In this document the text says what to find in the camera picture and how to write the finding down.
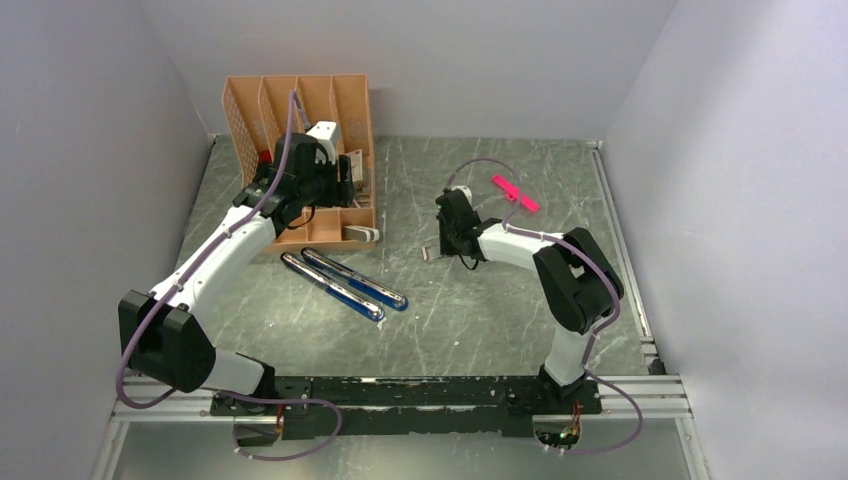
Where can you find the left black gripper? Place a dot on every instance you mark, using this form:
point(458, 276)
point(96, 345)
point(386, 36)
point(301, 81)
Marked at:
point(341, 193)

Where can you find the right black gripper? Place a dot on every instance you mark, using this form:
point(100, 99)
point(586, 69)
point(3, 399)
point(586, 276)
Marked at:
point(446, 249)

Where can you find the blue stapler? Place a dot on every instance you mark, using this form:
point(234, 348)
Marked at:
point(346, 295)
point(355, 279)

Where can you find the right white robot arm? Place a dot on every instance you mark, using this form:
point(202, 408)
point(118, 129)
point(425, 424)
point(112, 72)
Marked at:
point(580, 285)

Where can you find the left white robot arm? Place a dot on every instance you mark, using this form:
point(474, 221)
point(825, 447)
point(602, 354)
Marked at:
point(160, 329)

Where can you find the white grey stapler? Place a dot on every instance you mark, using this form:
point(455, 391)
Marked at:
point(360, 233)

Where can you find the white box in organizer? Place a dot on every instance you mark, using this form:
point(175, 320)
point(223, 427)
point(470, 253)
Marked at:
point(357, 167)

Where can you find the pink plastic clip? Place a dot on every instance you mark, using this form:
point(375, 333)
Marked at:
point(513, 194)

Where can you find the red black bottle left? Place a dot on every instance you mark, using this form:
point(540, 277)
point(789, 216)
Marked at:
point(264, 157)

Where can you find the orange plastic desk organizer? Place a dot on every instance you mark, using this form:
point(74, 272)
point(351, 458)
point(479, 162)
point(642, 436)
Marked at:
point(261, 109)

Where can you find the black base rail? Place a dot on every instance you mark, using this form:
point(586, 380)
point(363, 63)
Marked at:
point(507, 405)

